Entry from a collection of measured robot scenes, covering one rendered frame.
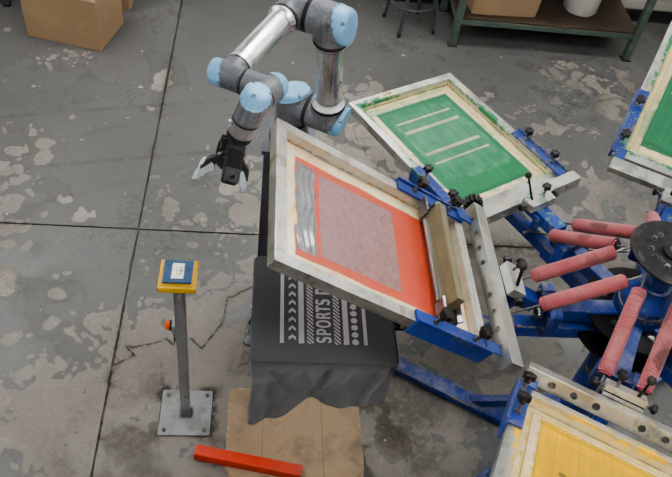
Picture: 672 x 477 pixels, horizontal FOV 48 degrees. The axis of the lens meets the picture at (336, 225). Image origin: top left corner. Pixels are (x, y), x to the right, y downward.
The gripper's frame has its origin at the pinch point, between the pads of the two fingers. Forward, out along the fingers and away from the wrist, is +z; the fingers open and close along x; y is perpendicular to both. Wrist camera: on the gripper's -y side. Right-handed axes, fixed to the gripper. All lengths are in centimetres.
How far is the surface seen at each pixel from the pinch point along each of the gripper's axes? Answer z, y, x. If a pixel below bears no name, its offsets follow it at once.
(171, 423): 147, 6, -25
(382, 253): 4, -4, -54
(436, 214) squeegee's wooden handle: 0, 16, -74
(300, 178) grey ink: -3.3, 10.3, -24.2
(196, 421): 144, 7, -35
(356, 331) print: 38, -10, -61
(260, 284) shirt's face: 47, 9, -29
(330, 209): -0.2, 3.9, -35.2
